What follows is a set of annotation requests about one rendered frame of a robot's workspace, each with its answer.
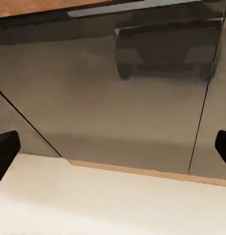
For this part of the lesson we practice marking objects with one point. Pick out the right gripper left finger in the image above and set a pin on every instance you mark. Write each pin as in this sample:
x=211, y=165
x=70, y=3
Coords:
x=9, y=148

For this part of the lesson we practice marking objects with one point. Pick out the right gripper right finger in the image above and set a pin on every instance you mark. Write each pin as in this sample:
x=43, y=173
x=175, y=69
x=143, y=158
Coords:
x=220, y=144

